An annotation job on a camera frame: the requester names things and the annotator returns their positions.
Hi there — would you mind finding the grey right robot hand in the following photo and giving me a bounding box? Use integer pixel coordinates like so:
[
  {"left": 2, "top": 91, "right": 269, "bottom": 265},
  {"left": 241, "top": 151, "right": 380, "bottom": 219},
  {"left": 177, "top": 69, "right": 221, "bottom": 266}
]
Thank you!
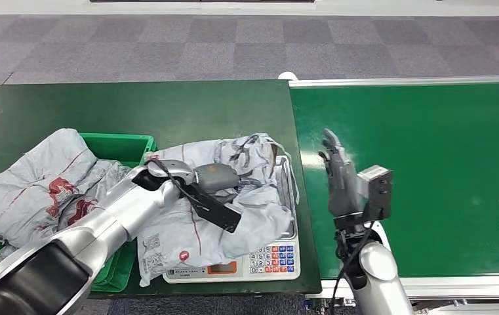
[{"left": 318, "top": 128, "right": 363, "bottom": 219}]

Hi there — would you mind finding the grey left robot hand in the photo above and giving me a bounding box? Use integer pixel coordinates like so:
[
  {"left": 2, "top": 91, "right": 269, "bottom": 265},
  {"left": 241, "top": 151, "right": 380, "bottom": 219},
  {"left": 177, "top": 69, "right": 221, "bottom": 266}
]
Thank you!
[{"left": 193, "top": 163, "right": 268, "bottom": 204}]

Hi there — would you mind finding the grey package with black print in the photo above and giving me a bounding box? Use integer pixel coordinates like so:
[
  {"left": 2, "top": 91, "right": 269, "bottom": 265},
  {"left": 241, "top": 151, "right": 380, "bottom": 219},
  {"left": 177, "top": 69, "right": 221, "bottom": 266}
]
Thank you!
[{"left": 136, "top": 132, "right": 300, "bottom": 288}]

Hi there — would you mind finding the green plastic basket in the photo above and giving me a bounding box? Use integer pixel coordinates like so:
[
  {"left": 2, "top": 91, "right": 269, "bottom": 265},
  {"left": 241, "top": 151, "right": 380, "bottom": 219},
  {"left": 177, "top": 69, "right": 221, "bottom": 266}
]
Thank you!
[{"left": 0, "top": 132, "right": 159, "bottom": 293}]

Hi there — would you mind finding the electronic scale with steel tray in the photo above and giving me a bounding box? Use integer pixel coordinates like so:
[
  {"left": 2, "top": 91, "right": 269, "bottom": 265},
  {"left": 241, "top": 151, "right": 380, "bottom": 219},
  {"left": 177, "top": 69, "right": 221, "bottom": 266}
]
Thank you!
[{"left": 162, "top": 154, "right": 301, "bottom": 284}]

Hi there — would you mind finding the green belt conveyor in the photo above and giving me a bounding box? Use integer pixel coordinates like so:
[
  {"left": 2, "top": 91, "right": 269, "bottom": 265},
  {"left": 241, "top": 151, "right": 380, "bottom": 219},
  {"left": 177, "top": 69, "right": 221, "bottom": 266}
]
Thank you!
[{"left": 289, "top": 74, "right": 499, "bottom": 315}]

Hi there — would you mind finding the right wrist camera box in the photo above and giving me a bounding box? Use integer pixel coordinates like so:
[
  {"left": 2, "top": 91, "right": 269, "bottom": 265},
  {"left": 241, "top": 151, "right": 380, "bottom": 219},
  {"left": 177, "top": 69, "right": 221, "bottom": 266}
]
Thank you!
[{"left": 357, "top": 165, "right": 394, "bottom": 222}]

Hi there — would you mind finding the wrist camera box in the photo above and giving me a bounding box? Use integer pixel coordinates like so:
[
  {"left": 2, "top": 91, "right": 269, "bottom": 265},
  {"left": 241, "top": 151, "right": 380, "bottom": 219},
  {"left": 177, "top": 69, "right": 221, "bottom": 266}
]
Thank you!
[
  {"left": 183, "top": 182, "right": 243, "bottom": 235},
  {"left": 357, "top": 165, "right": 394, "bottom": 222}
]

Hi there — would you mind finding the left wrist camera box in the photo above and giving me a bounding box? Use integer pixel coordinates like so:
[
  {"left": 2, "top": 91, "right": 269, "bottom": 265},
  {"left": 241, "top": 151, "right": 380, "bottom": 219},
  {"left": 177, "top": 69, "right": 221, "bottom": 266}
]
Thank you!
[{"left": 183, "top": 182, "right": 243, "bottom": 235}]

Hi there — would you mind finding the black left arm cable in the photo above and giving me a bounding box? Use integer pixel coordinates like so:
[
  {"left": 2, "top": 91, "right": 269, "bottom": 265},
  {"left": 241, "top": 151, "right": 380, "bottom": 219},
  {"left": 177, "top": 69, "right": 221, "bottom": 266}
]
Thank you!
[{"left": 144, "top": 157, "right": 209, "bottom": 209}]

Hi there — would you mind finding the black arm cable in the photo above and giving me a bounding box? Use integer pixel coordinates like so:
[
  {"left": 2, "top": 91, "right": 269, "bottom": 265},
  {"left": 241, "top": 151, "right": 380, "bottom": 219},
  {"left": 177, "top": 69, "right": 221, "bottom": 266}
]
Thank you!
[
  {"left": 328, "top": 219, "right": 378, "bottom": 315},
  {"left": 144, "top": 157, "right": 209, "bottom": 209}
]

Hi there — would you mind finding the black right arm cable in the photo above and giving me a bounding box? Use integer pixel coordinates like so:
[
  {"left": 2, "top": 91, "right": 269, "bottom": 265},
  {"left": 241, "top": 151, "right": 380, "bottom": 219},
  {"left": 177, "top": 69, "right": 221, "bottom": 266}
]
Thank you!
[{"left": 328, "top": 219, "right": 378, "bottom": 315}]

